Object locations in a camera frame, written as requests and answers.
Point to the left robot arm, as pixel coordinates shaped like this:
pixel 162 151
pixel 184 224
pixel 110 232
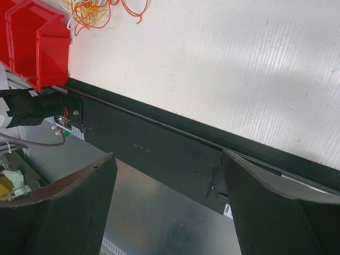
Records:
pixel 20 108

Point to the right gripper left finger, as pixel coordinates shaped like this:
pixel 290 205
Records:
pixel 65 217

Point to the left white cable duct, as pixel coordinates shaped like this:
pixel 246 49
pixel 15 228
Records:
pixel 67 128

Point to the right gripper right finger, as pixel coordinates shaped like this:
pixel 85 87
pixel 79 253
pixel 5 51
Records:
pixel 275 215

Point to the white cable duct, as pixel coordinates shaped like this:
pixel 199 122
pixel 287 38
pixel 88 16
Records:
pixel 67 128
pixel 228 211

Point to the right white cable duct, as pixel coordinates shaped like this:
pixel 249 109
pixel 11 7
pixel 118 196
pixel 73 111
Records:
pixel 228 211

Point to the red plastic bin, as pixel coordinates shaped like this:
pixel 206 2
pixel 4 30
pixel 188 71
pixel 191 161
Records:
pixel 35 43

